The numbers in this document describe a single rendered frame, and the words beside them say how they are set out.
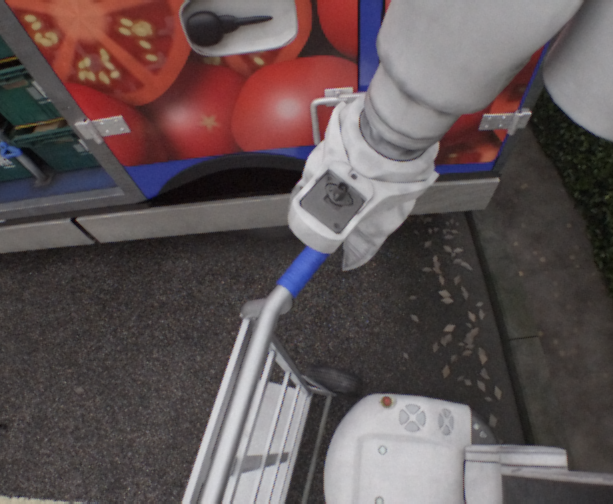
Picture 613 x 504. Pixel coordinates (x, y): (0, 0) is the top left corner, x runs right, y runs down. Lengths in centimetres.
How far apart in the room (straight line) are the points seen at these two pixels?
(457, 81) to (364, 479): 131
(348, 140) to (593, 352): 181
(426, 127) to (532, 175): 216
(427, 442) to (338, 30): 131
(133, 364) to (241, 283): 68
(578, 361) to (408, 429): 92
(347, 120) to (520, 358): 164
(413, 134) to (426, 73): 5
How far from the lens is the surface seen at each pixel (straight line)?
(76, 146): 174
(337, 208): 23
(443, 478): 144
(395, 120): 22
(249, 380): 48
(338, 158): 24
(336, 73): 112
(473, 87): 18
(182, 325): 196
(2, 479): 238
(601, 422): 193
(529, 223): 216
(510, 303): 189
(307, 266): 52
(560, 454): 104
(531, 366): 183
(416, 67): 18
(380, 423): 133
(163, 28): 109
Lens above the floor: 169
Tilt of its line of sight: 60 degrees down
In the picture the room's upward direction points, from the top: 9 degrees counter-clockwise
